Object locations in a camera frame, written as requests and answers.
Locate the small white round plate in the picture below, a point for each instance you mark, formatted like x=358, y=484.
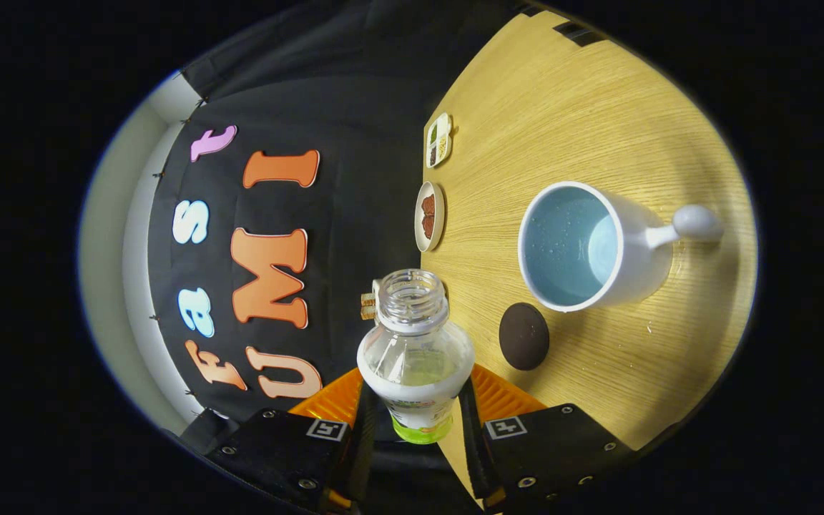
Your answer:
x=439, y=214

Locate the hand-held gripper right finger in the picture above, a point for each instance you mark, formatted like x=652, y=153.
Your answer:
x=473, y=450

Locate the black backdrop cloth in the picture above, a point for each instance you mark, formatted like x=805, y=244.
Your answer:
x=355, y=107

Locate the cream tabletop device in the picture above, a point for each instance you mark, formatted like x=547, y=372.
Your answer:
x=368, y=307

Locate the black tape strip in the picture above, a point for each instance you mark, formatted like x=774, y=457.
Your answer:
x=578, y=33

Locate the white divided snack tray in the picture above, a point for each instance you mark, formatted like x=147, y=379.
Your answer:
x=439, y=139

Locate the brown food pieces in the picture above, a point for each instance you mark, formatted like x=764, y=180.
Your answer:
x=428, y=216

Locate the wooden table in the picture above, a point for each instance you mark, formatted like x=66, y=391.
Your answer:
x=598, y=107

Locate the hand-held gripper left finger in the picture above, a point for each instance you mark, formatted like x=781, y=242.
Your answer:
x=362, y=458

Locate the clear juice bottle green base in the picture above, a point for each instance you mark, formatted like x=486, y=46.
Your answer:
x=415, y=357

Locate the dark brown round coaster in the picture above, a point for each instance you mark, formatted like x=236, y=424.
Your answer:
x=523, y=336

